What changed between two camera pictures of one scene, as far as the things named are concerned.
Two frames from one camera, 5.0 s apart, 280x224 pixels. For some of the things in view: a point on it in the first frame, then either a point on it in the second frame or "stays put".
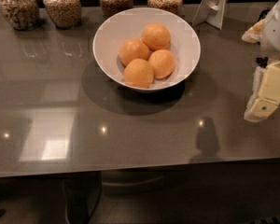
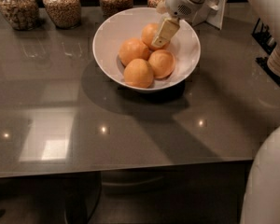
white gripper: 277,32 to 176,4
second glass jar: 64,6 stays put
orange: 163,63 stays put
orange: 156,36 stays put
